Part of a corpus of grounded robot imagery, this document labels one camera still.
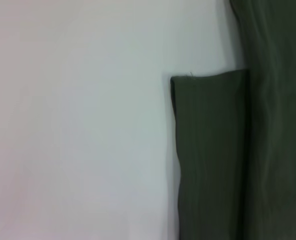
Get dark green FREE t-shirt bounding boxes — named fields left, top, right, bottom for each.
left=170, top=0, right=296, bottom=240

